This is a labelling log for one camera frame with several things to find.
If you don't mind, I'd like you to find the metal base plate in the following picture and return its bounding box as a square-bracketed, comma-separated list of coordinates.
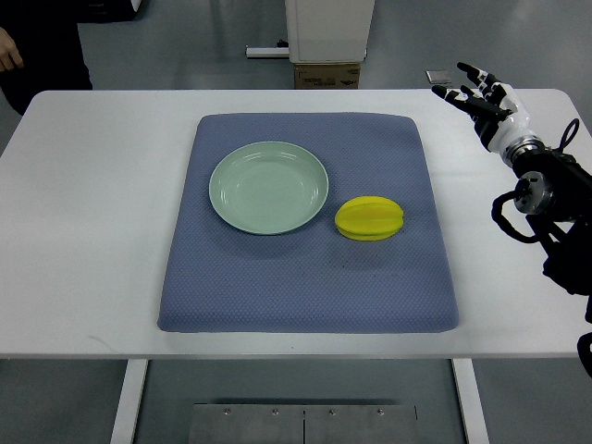
[189, 404, 420, 444]

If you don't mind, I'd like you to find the cardboard box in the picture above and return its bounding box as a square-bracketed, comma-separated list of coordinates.
[293, 63, 361, 90]

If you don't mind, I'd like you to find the person in black clothes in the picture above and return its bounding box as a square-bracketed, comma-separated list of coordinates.
[1, 1, 93, 115]

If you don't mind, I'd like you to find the light green plate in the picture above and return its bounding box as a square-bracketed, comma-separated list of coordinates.
[209, 142, 329, 235]

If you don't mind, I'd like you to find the left white table leg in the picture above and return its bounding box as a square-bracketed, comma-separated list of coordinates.
[110, 359, 148, 444]

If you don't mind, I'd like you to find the yellow starfruit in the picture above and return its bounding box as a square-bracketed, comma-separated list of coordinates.
[334, 196, 404, 241]

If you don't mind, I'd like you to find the person's bare hand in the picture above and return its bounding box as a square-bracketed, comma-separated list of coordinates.
[0, 28, 24, 72]

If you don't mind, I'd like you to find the blue quilted mat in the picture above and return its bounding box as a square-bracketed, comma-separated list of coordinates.
[157, 112, 460, 335]

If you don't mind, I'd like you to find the black white wheeled robot base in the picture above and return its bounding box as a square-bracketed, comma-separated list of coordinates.
[109, 0, 142, 21]

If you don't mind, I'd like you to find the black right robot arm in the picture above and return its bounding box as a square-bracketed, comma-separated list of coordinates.
[491, 118, 591, 298]

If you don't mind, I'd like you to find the white metal bar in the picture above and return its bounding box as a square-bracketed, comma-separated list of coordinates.
[245, 46, 290, 59]

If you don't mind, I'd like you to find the white cabinet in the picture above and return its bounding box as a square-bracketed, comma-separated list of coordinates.
[285, 0, 375, 64]

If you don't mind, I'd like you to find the grey floor tile plate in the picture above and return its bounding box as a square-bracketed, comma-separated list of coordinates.
[425, 69, 452, 85]

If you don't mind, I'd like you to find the right white table leg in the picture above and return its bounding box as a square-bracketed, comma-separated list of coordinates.
[451, 359, 490, 444]

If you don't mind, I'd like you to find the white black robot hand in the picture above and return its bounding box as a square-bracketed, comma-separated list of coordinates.
[431, 62, 542, 156]

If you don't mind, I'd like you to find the white table leg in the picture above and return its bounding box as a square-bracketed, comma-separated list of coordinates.
[451, 359, 490, 444]
[110, 359, 148, 444]

